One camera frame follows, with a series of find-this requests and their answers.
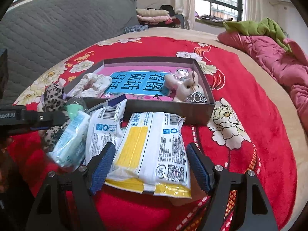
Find small teal tissue pack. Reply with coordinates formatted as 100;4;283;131
48;111;90;170

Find leopard print scrunchie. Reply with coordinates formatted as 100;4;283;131
41;83;70;153

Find white blue wipes pack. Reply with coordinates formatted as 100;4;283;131
83;99;127;165

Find yellow white wipes pack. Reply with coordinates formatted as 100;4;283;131
105;112;191;199

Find green sponge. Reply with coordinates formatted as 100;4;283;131
65;96;87;120

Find white floral scrunchie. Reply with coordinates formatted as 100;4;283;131
68;73;112;98

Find plush bunny with pink bow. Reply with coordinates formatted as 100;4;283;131
164;71;207;103

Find person's hand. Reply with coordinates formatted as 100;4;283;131
0;137;14;193

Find red floral blanket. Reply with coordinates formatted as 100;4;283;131
15;37;297;230

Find dark shallow cardboard box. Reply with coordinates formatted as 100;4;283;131
65;56;215;125

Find grey quilted headboard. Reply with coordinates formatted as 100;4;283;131
1;0;138;105

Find pink quilt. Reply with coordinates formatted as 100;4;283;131
218;31;307;130

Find blue patterned cloth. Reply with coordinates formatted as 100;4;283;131
123;25;149;34

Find clothes on window sill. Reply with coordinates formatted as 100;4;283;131
197;15;233;23

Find green blanket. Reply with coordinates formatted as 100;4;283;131
223;17;292;52

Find folded blankets stack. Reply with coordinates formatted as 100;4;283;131
136;5;184;28

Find right white curtain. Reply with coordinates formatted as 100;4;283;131
243;0;263;21

